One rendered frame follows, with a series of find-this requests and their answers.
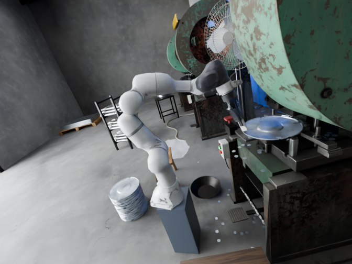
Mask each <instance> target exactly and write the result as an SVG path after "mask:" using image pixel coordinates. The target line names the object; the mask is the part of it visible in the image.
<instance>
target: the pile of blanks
mask: <svg viewBox="0 0 352 264"><path fill-rule="evenodd" d="M111 201H112V202H113V204H114V206H115V208H116V210H117V211H118V213H119V215H120V217H121V219H122V220H124V221H126V222H131V221H134V220H137V219H138V218H140V217H141V216H142V215H143V214H144V213H145V211H146V210H147V208H148V201H147V198H146V196H145V193H144V191H143V189H142V187H141V185H140V183H139V186H138V188H137V190H136V191H135V192H134V193H133V194H132V195H130V196H129V197H127V198H125V199H123V200H118V201H114V200H112V199H111Z"/></svg>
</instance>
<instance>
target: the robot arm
mask: <svg viewBox="0 0 352 264"><path fill-rule="evenodd" d="M242 83H243V81H242V80H236V81H235V80H234V81H231V79H230V78H229V76H228V73H227V71H226V69H225V67H224V65H223V63H222V62H221V60H213V61H211V62H209V63H208V64H207V65H206V67H205V69H204V70H203V72H202V73H201V74H200V75H199V76H198V77H197V78H196V79H194V80H192V81H177V80H174V79H173V78H172V77H171V76H170V75H168V74H165V73H145V74H140V75H136V76H135V77H134V78H133V88H132V89H131V90H130V91H128V92H125V93H124V94H123V95H122V96H121V97H120V100H119V103H118V104H119V106H120V108H121V110H122V111H123V113H122V114H121V115H120V116H119V118H118V120H117V124H118V126H119V127H120V129H121V130H122V132H123V133H124V134H125V135H126V136H127V137H128V138H129V139H130V140H131V141H132V142H133V143H134V144H135V145H136V147H137V148H142V149H143V150H145V151H146V152H148V153H149V156H148V168H149V170H150V171H151V172H152V173H154V174H155V175H156V177H157V180H158V182H157V187H155V189H154V191H153V195H152V198H151V201H150V202H151V206H153V207H158V208H163V209H167V210H172V209H173V208H174V207H175V206H177V205H179V204H180V203H181V202H182V201H183V198H184V193H183V192H182V190H181V189H180V187H179V183H178V180H177V178H176V176H175V174H174V170H173V167H172V166H171V164H170V163H169V155H168V152H169V148H168V145H167V143H166V142H165V141H163V140H161V139H159V138H158V137H156V136H155V135H154V134H153V133H152V132H151V131H150V130H149V129H148V128H147V127H146V126H145V125H144V124H143V122H142V121H141V120H140V119H139V117H138V112H139V111H140V110H141V108H142V107H143V102H144V98H145V97H147V96H159V95H166V94H170V93H175V92H191V93H193V94H196V95H202V94H204V93H206V92H208V91H210V90H212V89H213V88H214V87H215V88H216V90H217V92H218V93H216V94H217V95H222V99H223V102H226V103H227V106H228V108H227V111H228V112H229V113H230V114H231V116H232V118H233V119H234V121H235V122H238V123H239V125H240V127H241V130H242V131H247V130H248V128H247V126H246V124H245V122H244V119H243V118H245V117H243V116H244V115H243V112H242V109H241V106H240V103H239V100H236V99H235V97H236V96H237V95H236V92H235V90H233V88H234V87H237V86H238V85H240V84H242Z"/></svg>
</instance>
